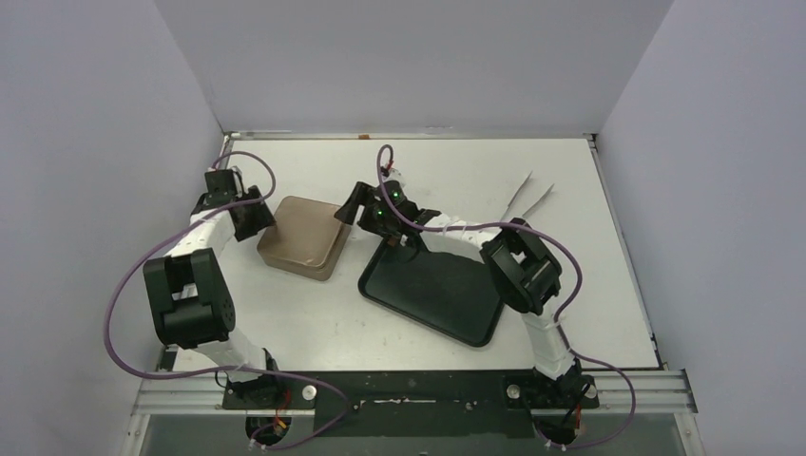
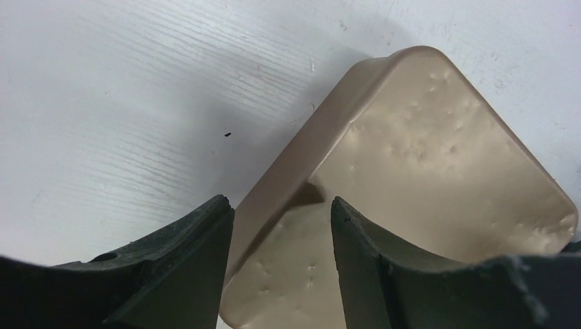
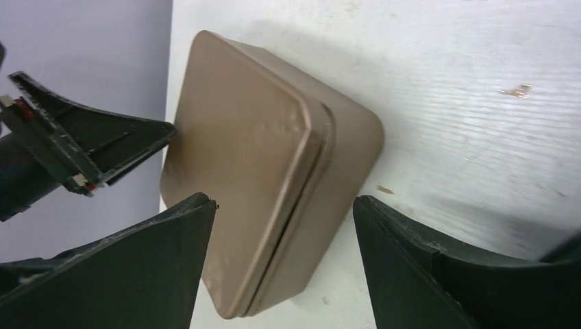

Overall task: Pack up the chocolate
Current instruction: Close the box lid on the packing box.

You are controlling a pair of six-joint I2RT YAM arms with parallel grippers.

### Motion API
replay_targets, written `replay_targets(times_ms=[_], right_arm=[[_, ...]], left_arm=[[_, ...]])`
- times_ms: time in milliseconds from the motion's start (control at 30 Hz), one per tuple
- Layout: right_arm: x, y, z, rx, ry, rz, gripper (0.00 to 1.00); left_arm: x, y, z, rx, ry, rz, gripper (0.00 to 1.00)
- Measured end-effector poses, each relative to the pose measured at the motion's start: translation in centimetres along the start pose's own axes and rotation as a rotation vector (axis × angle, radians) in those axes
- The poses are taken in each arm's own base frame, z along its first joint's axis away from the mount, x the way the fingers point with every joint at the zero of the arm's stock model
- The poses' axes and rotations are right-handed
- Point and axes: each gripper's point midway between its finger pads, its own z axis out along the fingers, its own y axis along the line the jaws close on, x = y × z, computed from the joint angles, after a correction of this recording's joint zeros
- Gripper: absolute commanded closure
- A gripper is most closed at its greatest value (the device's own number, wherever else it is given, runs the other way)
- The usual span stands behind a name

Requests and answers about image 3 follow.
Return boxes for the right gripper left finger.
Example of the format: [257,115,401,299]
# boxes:
[1,193,217,328]

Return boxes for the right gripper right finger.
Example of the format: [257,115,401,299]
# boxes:
[352,195,580,328]

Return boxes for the gold chocolate box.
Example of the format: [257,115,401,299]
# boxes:
[217,40,384,319]

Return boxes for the brown box lid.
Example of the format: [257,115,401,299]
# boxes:
[160,31,329,319]

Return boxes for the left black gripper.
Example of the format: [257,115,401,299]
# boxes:
[1,71,176,222]

